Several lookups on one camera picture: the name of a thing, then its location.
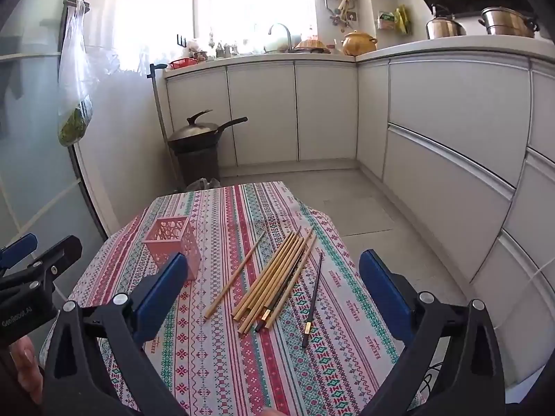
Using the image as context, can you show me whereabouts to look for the lone bamboo chopstick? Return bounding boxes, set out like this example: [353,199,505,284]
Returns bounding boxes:
[203,232,266,320]

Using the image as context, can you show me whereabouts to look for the pink perforated utensil holder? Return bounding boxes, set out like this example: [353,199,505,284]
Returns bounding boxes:
[143,216,201,281]

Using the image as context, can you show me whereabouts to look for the black gold-banded chopstick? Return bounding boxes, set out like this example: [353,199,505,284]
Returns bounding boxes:
[301,253,324,349]
[255,262,301,332]

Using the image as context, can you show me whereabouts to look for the white kitchen cabinets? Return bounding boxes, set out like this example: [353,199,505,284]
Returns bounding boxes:
[164,35,554,384]

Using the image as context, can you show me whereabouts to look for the chrome kitchen faucet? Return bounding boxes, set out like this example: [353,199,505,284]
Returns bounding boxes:
[265,24,292,53]

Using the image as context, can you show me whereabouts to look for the person's left hand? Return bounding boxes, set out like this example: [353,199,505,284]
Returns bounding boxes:
[9,335,43,405]

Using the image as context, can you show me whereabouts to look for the patterned striped tablecloth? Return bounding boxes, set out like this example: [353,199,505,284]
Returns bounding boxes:
[70,181,403,415]

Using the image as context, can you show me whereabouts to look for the clear plastic floor bag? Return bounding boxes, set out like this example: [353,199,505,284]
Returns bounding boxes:
[185,177,221,192]

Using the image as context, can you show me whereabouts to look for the dark trash bin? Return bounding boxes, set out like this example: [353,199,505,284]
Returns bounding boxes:
[174,147,220,186]

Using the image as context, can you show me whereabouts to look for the black wok with lid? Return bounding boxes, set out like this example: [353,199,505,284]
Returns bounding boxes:
[168,109,248,153]

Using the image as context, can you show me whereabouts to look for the plastic bag with greens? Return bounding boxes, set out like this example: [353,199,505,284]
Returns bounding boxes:
[57,0,119,147]

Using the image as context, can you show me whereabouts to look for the yellow ceramic pot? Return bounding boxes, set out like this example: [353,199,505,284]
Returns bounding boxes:
[341,30,377,57]

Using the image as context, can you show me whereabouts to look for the steel kettle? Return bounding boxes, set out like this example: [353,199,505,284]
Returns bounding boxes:
[425,4,467,40]

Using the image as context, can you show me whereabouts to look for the steel stock pot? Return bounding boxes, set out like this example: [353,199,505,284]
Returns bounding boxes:
[478,7,540,38]

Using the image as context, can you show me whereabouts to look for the green sponge pack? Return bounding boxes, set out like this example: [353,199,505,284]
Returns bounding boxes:
[376,5,412,36]

